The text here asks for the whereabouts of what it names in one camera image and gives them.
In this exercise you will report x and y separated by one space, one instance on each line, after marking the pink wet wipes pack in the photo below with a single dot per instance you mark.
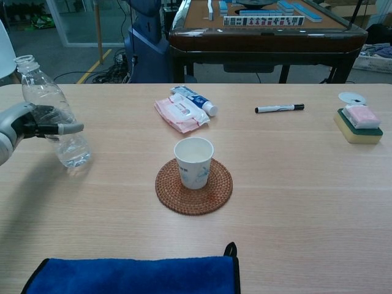
179 114

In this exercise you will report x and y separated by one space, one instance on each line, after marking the transparent plastic water bottle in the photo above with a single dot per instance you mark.
73 150

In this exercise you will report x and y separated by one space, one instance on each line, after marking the white round flat disc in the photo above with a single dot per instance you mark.
348 97

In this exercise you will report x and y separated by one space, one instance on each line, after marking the white paper cup blue print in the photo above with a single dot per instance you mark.
193 175

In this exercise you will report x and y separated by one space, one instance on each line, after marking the white plastic chair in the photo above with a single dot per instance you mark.
4 55

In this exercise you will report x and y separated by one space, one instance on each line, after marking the pink soap in wrapper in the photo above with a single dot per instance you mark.
363 117

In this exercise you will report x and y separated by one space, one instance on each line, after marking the white mahjong tile rack bar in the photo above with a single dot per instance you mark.
211 9

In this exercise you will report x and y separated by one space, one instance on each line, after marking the blue machine base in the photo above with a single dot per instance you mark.
147 58

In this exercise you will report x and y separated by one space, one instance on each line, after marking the short blue mahjong tile row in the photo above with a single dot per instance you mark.
260 13

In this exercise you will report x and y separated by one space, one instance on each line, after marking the blue white toothpaste tube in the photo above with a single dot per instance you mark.
196 98

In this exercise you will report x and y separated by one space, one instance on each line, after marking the blue microfiber towel black trim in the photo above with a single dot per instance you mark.
122 275

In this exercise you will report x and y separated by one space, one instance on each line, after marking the wooden pole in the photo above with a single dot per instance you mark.
99 36

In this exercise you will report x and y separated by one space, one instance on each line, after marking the dark wooden mahjong table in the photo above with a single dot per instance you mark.
260 43

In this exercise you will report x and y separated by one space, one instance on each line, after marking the black white marker pen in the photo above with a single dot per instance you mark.
277 108

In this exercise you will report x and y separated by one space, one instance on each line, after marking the face-up white mahjong tile row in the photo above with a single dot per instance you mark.
263 21

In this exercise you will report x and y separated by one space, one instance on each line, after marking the long blue mahjong tile row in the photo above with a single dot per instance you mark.
307 12

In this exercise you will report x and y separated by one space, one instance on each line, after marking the round woven rattan coaster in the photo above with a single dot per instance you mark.
196 202

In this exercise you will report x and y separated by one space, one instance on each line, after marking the yellow green scouring sponge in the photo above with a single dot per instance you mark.
364 137

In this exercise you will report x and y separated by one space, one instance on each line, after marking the white plastic basket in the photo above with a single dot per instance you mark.
371 65

